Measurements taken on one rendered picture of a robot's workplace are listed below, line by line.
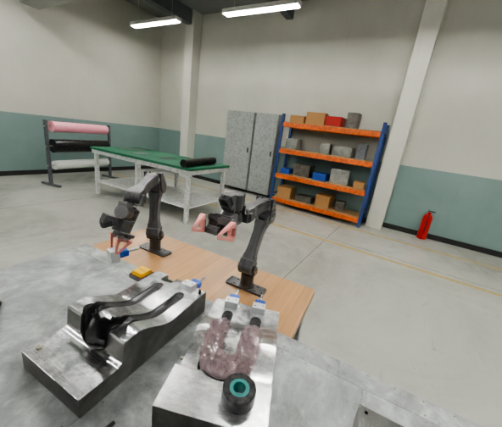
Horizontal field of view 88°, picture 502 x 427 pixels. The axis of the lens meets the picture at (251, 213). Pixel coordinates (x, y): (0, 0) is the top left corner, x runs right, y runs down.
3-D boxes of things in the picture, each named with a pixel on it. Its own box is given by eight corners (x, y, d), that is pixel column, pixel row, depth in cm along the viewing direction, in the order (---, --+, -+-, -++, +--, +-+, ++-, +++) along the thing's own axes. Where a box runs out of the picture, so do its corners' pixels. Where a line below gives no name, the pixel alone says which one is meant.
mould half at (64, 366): (158, 288, 118) (158, 261, 114) (204, 310, 107) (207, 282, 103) (23, 367, 74) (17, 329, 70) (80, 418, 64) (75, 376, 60)
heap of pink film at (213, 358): (216, 317, 96) (218, 299, 93) (264, 328, 93) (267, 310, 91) (187, 379, 71) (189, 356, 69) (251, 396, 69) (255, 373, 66)
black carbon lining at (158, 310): (158, 285, 108) (158, 264, 105) (188, 300, 101) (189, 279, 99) (68, 337, 78) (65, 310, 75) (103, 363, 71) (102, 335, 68)
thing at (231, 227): (224, 229, 78) (239, 221, 86) (204, 223, 81) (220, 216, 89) (222, 249, 80) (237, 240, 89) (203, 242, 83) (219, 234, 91)
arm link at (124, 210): (131, 219, 105) (136, 191, 106) (110, 217, 105) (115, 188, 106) (142, 221, 117) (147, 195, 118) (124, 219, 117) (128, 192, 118)
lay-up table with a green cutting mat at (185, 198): (138, 186, 608) (138, 141, 578) (225, 211, 508) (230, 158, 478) (90, 193, 510) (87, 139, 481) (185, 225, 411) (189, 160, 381)
